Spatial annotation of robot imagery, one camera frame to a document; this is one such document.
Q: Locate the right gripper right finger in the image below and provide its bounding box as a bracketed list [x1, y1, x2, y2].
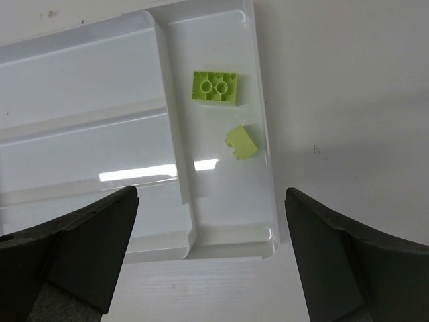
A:
[285, 188, 428, 321]

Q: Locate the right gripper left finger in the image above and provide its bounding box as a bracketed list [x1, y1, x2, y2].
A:
[1, 186, 139, 321]

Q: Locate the pale green small lego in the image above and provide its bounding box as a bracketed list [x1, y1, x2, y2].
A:
[225, 125, 259, 160]

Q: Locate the light green lego brick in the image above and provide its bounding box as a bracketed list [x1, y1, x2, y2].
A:
[191, 70, 239, 105]

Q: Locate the white compartment tray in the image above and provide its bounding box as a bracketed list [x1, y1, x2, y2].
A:
[1, 1, 279, 263]

